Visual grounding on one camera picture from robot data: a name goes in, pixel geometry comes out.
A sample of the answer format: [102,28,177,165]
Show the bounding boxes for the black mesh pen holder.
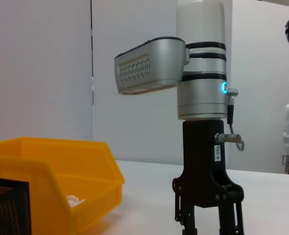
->
[0,176,33,235]

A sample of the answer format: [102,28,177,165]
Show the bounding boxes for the white paper ball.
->
[66,194,86,208]

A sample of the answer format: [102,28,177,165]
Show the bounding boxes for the yellow plastic storage bin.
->
[0,136,125,234]

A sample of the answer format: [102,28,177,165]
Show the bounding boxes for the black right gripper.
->
[172,118,245,235]

